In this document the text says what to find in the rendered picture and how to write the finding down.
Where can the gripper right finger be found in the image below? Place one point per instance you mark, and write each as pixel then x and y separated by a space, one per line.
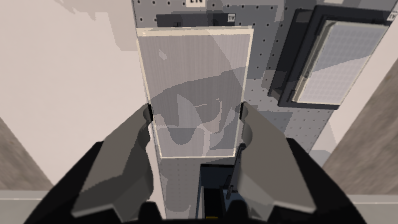
pixel 280 181

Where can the dark grey rectangular frame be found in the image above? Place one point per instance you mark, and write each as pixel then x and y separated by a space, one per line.
pixel 195 20

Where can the cream well plate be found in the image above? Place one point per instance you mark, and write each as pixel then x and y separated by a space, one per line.
pixel 188 31

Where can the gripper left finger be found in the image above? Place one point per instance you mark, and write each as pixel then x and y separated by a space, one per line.
pixel 108 184

